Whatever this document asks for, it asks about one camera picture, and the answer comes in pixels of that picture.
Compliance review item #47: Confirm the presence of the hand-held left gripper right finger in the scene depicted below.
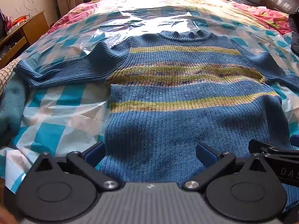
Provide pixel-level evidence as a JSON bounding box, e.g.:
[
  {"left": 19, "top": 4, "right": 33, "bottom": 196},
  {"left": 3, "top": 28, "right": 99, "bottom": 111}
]
[{"left": 182, "top": 142, "right": 278, "bottom": 191}]

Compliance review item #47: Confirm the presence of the blue striped knit sweater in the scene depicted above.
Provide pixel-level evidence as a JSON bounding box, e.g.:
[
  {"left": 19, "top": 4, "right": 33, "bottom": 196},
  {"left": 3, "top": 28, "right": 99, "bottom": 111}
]
[{"left": 14, "top": 29, "right": 299, "bottom": 213}]

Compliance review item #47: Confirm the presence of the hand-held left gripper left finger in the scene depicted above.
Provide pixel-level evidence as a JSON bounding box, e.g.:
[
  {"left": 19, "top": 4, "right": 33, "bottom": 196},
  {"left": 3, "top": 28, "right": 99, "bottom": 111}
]
[{"left": 30, "top": 141, "right": 120, "bottom": 191}]

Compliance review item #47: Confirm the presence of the wooden cabinet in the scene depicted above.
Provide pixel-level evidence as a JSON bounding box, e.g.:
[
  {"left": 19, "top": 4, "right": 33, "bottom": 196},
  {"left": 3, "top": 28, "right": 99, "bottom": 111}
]
[{"left": 0, "top": 10, "right": 49, "bottom": 69}]

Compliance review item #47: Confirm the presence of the beige grid cloth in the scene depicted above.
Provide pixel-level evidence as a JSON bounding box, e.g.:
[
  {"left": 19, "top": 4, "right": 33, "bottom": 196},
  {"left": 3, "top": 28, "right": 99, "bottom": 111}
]
[{"left": 0, "top": 59, "right": 18, "bottom": 94}]

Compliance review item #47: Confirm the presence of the orange object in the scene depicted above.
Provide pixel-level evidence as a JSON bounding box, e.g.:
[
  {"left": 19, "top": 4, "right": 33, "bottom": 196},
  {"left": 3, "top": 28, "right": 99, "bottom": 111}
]
[{"left": 12, "top": 15, "right": 27, "bottom": 27}]

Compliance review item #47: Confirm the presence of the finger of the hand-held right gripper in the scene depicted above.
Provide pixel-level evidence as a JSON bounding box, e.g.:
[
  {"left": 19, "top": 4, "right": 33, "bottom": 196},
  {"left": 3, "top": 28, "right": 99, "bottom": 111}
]
[{"left": 248, "top": 139, "right": 299, "bottom": 159}]

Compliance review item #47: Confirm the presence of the floral bedspread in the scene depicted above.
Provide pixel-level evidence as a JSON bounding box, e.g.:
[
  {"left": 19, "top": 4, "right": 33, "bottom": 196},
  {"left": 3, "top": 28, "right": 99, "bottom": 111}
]
[{"left": 47, "top": 0, "right": 293, "bottom": 36}]

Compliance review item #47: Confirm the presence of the dark clothes pile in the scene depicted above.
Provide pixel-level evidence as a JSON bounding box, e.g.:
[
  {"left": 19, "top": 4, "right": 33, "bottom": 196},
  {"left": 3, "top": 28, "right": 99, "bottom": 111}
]
[{"left": 288, "top": 12, "right": 299, "bottom": 57}]

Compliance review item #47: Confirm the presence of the pink object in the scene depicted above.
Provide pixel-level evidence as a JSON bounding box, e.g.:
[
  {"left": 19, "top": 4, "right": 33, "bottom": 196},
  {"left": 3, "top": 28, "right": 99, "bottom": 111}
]
[{"left": 5, "top": 16, "right": 13, "bottom": 34}]

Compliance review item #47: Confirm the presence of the blue white checkered plastic sheet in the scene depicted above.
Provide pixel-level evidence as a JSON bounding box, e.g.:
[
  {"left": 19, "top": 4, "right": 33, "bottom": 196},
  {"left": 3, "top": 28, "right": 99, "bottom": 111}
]
[{"left": 0, "top": 9, "right": 299, "bottom": 195}]

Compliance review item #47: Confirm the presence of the teal blanket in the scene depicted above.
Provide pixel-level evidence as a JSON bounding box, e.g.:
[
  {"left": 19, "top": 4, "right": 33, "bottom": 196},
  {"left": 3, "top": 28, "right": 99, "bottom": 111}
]
[{"left": 0, "top": 75, "right": 31, "bottom": 150}]

